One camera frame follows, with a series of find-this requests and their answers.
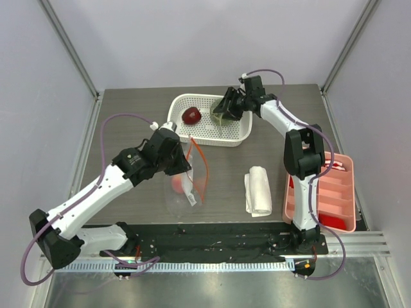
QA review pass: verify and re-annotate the green fake broccoli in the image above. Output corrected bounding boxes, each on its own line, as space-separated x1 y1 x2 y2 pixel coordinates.
209 98 234 126

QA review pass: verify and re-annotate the red fake tomato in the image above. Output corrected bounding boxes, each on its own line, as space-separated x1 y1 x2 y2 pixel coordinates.
171 175 184 194

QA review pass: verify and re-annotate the dark red fake fruit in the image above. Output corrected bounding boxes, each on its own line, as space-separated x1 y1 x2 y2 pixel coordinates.
182 107 202 125

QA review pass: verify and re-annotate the clear zip top bag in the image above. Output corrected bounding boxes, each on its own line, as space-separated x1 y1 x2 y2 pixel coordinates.
164 136 209 218

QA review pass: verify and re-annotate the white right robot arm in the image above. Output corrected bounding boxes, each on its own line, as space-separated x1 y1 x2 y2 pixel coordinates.
213 74 327 253

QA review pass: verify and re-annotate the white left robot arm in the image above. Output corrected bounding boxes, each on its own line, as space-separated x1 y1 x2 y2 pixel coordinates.
29 127 191 270

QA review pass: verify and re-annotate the white perforated plastic basket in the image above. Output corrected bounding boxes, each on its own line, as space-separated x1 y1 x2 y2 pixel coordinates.
167 94 253 147

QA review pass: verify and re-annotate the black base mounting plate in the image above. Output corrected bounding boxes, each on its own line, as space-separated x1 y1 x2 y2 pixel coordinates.
112 222 328 264

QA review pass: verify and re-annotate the white folded towel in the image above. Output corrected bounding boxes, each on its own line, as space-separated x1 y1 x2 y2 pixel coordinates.
244 166 272 218

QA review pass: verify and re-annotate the red white striped packet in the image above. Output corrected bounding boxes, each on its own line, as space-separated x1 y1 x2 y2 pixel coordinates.
324 160 346 171

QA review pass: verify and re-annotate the pink divided tray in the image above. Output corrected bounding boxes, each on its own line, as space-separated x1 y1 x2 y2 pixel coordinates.
282 152 357 234

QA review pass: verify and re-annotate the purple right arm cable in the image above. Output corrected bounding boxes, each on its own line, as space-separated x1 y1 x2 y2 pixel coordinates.
245 69 337 225

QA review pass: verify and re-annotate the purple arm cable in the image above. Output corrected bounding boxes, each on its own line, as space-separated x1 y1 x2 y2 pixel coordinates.
245 69 337 225
21 112 155 286

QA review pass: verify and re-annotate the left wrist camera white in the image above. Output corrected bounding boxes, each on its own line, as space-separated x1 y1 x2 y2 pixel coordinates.
150 121 177 132

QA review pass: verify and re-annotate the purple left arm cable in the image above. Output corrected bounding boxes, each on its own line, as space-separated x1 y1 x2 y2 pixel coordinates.
21 112 155 286

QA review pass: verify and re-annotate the white slotted cable duct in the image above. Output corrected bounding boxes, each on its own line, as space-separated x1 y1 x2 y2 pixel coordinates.
59 259 295 273

